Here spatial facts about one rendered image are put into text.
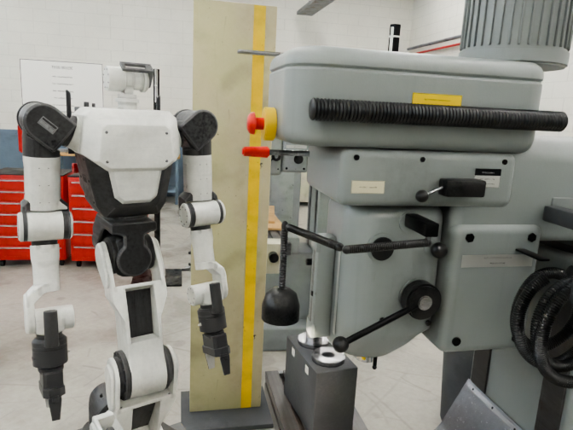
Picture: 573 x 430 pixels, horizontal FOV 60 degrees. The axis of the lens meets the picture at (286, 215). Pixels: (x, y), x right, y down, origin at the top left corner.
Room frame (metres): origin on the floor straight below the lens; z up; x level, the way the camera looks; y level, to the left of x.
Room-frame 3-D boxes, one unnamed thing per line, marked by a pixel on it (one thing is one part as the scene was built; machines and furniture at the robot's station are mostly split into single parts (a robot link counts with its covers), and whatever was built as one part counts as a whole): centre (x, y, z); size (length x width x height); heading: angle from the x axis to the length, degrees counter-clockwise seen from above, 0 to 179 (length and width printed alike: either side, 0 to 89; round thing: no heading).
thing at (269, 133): (0.92, 0.04, 1.76); 0.06 x 0.02 x 0.06; 12
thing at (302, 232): (0.80, -0.05, 1.58); 0.17 x 0.01 x 0.01; 35
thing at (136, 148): (1.46, 0.50, 1.63); 0.34 x 0.30 x 0.36; 125
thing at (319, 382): (1.26, -0.11, 1.05); 0.22 x 0.12 x 0.20; 21
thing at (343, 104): (0.83, -0.25, 1.79); 0.45 x 0.04 x 0.04; 102
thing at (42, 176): (1.30, 0.65, 1.52); 0.13 x 0.12 x 0.22; 122
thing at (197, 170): (1.55, 0.28, 1.52); 0.13 x 0.12 x 0.22; 126
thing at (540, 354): (0.83, -0.49, 1.45); 0.18 x 0.16 x 0.21; 102
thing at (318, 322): (0.94, -0.08, 1.45); 0.04 x 0.04 x 0.21; 12
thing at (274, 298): (0.87, 0.00, 1.43); 0.07 x 0.07 x 0.06
